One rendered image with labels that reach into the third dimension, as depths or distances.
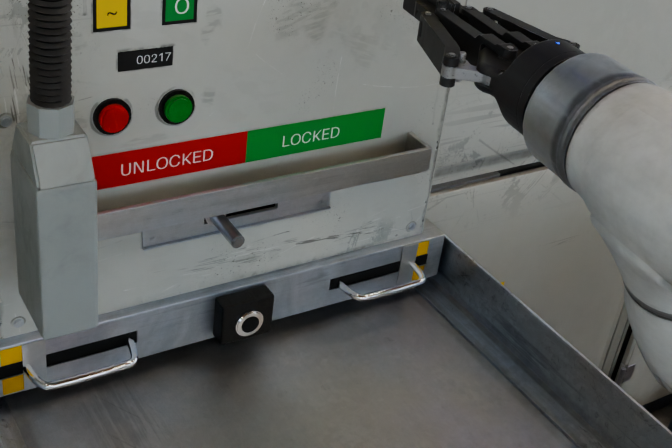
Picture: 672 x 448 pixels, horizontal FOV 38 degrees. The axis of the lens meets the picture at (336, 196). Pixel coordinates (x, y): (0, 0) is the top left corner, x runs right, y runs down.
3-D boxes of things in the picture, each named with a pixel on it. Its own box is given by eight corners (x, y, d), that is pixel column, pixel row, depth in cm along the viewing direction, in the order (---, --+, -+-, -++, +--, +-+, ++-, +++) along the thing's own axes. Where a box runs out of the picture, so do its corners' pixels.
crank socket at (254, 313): (274, 335, 104) (278, 298, 101) (223, 350, 101) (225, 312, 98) (262, 320, 106) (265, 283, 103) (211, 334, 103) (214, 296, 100)
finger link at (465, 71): (524, 98, 75) (467, 106, 72) (486, 71, 78) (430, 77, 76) (531, 69, 73) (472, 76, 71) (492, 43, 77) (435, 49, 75)
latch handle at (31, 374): (147, 365, 95) (147, 359, 94) (35, 397, 89) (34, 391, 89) (127, 333, 98) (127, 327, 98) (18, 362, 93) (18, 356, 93)
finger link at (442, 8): (513, 96, 77) (498, 97, 76) (438, 41, 85) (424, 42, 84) (523, 49, 75) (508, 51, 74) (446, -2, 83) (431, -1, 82)
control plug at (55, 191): (101, 328, 82) (99, 144, 73) (42, 343, 79) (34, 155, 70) (70, 277, 87) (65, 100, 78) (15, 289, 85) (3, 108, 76)
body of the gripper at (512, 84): (510, 157, 72) (446, 102, 79) (601, 143, 75) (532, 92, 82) (531, 62, 68) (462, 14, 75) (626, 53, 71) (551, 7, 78)
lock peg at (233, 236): (248, 250, 94) (251, 216, 92) (227, 255, 93) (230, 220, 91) (220, 216, 98) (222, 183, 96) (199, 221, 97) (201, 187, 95)
